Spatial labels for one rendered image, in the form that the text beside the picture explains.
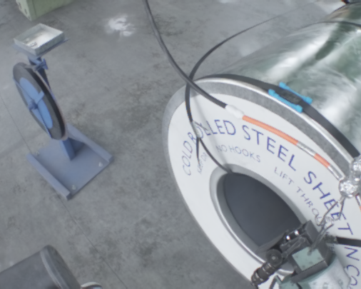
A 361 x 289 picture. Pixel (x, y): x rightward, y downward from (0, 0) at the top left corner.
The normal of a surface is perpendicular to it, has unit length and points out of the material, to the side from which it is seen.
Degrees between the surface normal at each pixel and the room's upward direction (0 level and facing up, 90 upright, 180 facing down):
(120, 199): 0
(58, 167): 0
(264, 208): 27
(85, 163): 0
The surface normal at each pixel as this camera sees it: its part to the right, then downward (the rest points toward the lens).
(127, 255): -0.04, -0.69
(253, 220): 0.25, -0.38
